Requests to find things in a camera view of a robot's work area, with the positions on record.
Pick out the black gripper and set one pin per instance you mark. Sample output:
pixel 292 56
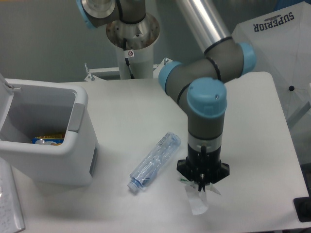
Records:
pixel 203 167

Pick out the white paper tissue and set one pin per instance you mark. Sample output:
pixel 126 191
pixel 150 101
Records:
pixel 197 199

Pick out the clear crushed plastic bottle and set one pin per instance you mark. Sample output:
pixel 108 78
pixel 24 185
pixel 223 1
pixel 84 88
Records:
pixel 148 168

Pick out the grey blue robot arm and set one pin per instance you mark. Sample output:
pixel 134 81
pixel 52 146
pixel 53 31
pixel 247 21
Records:
pixel 198 89

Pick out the white open trash can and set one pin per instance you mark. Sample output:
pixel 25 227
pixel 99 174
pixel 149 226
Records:
pixel 31 108

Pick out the black device at edge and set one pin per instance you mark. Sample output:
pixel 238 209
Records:
pixel 303 208

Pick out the blue yellow snack wrapper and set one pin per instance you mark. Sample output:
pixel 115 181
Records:
pixel 55 139

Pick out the white superior umbrella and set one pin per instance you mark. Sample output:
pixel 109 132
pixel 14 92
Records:
pixel 282 44

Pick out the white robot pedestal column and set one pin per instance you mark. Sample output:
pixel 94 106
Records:
pixel 135 64

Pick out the white metal base bracket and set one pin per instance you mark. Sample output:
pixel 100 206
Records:
pixel 113 73

